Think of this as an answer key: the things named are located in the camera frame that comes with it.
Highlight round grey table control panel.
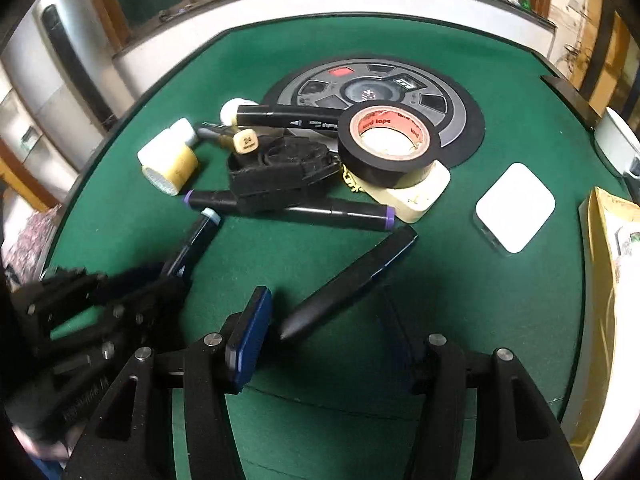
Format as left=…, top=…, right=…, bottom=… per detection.
left=262, top=57, right=486, bottom=168

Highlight yellow box with items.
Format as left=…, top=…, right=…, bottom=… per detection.
left=570, top=186, right=640, bottom=466

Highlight white cup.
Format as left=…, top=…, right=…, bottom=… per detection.
left=595, top=107, right=640, bottom=178

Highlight black marker dark blue cap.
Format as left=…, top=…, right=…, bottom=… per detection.
left=277, top=232, right=418, bottom=345

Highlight small white bottle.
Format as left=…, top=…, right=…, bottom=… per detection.
left=170, top=117, right=198, bottom=146

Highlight black marker white cap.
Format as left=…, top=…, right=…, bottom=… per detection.
left=220, top=99, right=346, bottom=136

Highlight black tape roll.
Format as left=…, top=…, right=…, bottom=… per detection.
left=337, top=101, right=443, bottom=188

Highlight black marker purple caps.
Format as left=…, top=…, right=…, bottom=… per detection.
left=182, top=189, right=398, bottom=233

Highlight white square lidded box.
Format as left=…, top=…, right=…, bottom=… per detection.
left=472, top=162, right=557, bottom=256

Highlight silver standing air conditioner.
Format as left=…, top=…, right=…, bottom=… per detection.
left=15, top=0, right=121, bottom=136

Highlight black marker light blue cap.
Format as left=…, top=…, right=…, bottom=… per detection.
left=162, top=208, right=223, bottom=281

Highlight cream plastic box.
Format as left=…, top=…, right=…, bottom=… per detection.
left=350, top=160, right=452, bottom=225

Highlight white bottle yellow label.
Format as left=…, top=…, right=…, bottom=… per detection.
left=136, top=129, right=199, bottom=197

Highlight black marker beige cap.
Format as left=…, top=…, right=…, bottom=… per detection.
left=197, top=122, right=258, bottom=157

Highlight black plastic holder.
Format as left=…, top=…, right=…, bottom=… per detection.
left=227, top=135, right=343, bottom=213

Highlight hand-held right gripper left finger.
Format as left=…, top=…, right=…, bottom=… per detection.
left=62, top=286, right=273, bottom=480

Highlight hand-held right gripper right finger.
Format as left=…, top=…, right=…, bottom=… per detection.
left=382, top=285, right=583, bottom=480

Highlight floral cloth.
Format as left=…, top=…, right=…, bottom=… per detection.
left=0, top=205, right=61, bottom=281

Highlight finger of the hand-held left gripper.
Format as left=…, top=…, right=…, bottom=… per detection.
left=30, top=280, right=193, bottom=361
left=10, top=262, right=168, bottom=323

